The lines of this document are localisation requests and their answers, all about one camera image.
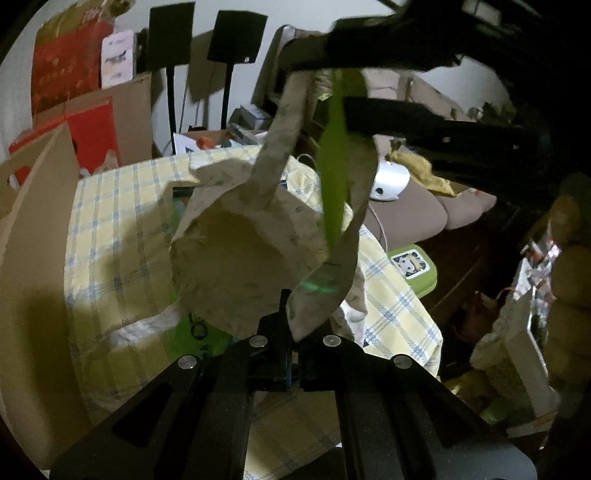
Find open box of clutter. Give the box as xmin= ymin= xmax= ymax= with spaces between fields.
xmin=173 ymin=104 xmax=273 ymax=154

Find floral cloth tote bag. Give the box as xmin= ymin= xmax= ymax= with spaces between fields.
xmin=170 ymin=71 xmax=378 ymax=341

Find red gift bag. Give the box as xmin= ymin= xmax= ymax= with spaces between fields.
xmin=31 ymin=20 xmax=114 ymax=116

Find open brown cardboard box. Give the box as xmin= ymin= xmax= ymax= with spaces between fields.
xmin=1 ymin=126 xmax=89 ymax=470

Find white round device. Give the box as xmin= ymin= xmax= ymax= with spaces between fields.
xmin=370 ymin=159 xmax=411 ymax=202

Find green lidded box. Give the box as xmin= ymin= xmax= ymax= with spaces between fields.
xmin=388 ymin=244 xmax=438 ymax=298

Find yellow cloth on sofa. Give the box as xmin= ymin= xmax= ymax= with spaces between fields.
xmin=388 ymin=139 xmax=459 ymax=198

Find green plastic bag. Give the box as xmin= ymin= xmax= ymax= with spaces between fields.
xmin=317 ymin=69 xmax=367 ymax=252

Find green snack package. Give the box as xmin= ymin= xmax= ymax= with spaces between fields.
xmin=167 ymin=183 xmax=235 ymax=359

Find yellow plaid bed cover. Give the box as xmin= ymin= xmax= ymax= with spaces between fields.
xmin=64 ymin=146 xmax=443 ymax=479

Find small white printed box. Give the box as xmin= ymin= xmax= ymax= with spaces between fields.
xmin=100 ymin=30 xmax=135 ymax=89

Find left black speaker on stand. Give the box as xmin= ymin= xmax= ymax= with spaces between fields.
xmin=148 ymin=2 xmax=195 ymax=153

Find brown sofa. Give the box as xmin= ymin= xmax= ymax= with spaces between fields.
xmin=253 ymin=25 xmax=496 ymax=249

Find red gift box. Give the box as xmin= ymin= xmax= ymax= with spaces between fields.
xmin=8 ymin=98 xmax=120 ymax=178

